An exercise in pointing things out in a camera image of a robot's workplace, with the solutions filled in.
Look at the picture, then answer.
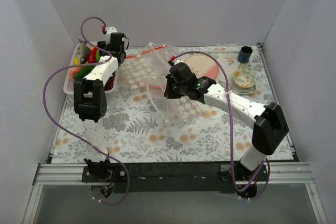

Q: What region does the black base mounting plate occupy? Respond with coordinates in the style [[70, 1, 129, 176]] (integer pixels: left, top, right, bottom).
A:
[[81, 161, 271, 200]]

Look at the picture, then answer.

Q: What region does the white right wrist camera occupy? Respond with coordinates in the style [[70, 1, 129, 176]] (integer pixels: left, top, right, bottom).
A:
[[168, 56, 186, 67]]

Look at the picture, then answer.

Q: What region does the purple grape bunch toy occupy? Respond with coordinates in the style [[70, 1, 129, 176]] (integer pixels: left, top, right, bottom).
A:
[[104, 72, 116, 91]]

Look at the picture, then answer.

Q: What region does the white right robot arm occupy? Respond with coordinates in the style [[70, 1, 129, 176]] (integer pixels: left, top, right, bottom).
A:
[[164, 62, 289, 181]]

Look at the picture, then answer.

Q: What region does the dotted zip top bag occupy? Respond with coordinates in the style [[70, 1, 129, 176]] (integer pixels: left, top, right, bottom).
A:
[[143, 42, 202, 125]]

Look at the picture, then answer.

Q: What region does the floral tablecloth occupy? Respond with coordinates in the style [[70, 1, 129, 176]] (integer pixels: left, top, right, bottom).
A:
[[51, 45, 295, 164]]

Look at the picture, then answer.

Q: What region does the yellow lemon toy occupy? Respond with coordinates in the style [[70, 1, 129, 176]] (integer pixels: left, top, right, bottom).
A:
[[73, 57, 80, 65]]

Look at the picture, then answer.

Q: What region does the dotted zip bag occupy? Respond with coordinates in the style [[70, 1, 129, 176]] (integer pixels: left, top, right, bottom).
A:
[[118, 49, 169, 90], [143, 42, 202, 125]]

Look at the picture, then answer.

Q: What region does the red chili pepper toy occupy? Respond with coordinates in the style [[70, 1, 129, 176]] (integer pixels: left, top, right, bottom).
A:
[[88, 47, 99, 63]]

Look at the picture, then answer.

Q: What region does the green cucumber toy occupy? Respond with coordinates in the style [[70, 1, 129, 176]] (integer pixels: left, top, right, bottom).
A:
[[74, 66, 94, 80]]

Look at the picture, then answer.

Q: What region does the floral serving tray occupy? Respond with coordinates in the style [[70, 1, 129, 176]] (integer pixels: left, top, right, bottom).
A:
[[178, 48, 257, 95]]

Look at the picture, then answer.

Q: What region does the grey toy fish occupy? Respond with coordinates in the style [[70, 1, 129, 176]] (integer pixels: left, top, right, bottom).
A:
[[76, 39, 91, 64]]

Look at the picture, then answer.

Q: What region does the green watermelon ball toy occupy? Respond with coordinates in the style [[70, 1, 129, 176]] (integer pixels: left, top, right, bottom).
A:
[[95, 50, 100, 62]]

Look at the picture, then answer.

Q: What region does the pink peach toy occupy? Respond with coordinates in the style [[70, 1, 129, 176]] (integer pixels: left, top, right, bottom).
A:
[[69, 67, 81, 80]]

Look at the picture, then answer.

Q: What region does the pink beige round plate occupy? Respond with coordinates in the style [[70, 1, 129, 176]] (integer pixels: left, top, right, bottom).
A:
[[184, 54, 219, 80]]

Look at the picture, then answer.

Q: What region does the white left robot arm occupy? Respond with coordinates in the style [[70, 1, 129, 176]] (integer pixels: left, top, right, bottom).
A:
[[73, 32, 126, 182]]

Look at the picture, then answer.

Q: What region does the floral patterned bowl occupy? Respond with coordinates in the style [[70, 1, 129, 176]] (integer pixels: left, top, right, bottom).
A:
[[233, 68, 257, 89]]

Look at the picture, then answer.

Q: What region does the white plastic fruit basket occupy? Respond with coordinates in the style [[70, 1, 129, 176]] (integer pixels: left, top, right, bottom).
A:
[[63, 43, 119, 97]]

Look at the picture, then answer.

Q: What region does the dark blue cup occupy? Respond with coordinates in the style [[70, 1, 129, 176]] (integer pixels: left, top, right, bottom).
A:
[[237, 46, 253, 63]]

